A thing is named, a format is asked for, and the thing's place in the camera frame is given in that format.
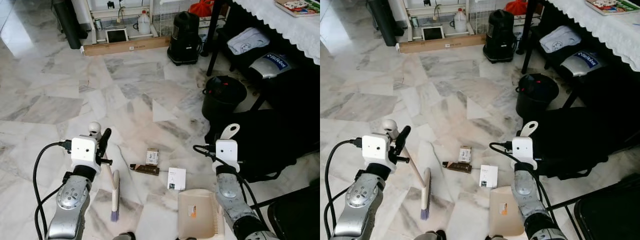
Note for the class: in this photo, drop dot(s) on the white shelf unit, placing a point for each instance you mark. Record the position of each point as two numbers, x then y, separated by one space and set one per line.
406 20
92 20

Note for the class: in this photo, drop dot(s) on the white padded bag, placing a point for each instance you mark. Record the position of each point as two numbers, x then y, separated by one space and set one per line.
248 41
560 39

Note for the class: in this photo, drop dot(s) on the black metal-framed seat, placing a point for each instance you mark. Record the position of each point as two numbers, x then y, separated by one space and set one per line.
300 215
610 210

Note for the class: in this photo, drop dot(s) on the small brown and white carton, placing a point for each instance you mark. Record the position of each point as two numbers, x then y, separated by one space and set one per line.
152 156
465 154

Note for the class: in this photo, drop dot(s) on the black lidded waste bin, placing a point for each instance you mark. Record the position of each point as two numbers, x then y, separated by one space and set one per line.
222 95
535 92

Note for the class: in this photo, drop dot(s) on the white lace tablecloth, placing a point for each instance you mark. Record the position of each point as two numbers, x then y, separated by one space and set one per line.
290 30
600 27

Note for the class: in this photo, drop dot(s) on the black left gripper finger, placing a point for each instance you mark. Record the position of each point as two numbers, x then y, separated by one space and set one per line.
106 136
403 134

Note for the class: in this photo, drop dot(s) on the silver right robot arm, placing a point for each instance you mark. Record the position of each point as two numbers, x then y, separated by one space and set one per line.
230 192
522 187

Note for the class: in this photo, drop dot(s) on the brown snack bar wrapper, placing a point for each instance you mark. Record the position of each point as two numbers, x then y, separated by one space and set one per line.
145 169
456 166

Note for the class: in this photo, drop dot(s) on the black canister vacuum cleaner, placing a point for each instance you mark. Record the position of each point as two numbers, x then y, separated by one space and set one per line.
500 35
185 37

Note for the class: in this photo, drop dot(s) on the black cylinder tube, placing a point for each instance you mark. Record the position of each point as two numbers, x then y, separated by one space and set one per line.
67 22
382 20

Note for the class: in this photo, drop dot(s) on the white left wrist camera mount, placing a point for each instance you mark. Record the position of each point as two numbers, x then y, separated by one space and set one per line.
375 147
82 150

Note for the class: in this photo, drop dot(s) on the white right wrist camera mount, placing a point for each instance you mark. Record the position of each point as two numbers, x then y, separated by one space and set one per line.
522 147
226 150

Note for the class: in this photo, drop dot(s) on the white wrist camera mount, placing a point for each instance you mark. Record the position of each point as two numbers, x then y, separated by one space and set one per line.
375 147
226 150
82 150
522 147

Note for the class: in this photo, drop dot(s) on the long brown cardboard box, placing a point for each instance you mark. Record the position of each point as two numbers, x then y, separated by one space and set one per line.
440 43
125 46

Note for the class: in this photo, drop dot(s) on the wooden broom with purple bristles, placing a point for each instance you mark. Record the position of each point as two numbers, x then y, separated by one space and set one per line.
425 190
114 190

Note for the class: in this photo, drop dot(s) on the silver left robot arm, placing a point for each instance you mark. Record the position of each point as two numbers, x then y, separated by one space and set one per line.
70 200
360 197

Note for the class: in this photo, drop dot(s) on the silver bag with blue label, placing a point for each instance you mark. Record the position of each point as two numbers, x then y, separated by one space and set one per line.
585 62
272 65

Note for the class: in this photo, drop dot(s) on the red bag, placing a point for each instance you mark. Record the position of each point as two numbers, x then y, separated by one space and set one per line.
516 7
201 8

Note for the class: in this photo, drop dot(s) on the white plastic jug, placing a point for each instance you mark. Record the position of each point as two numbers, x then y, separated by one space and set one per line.
460 22
144 24

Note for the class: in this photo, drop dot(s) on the white-framed tablet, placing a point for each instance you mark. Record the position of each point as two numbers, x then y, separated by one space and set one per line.
432 33
116 35

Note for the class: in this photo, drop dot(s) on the colourful book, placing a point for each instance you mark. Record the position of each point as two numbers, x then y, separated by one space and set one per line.
612 6
299 6

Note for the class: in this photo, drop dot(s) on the black table leg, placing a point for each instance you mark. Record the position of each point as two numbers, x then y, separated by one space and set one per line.
529 35
215 35

